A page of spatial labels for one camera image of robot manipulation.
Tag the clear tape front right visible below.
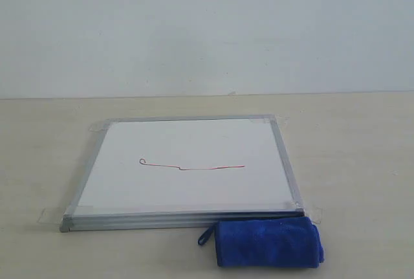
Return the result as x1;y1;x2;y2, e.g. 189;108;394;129
284;201;323;225

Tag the white board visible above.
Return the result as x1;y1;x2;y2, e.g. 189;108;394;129
60;115;303;232

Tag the clear tape back right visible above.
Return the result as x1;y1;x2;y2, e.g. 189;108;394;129
249;115;289;126

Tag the clear tape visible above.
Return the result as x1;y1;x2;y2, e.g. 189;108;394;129
284;201;323;225
89;120;112;132
249;115;289;126
38;205;94;227

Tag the clear tape front left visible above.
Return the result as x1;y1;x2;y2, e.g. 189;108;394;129
38;205;94;227

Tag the clear tape back left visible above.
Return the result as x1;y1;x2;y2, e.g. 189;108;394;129
89;120;112;132

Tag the blue microfibre cloth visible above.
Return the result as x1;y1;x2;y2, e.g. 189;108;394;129
197;216;325;268

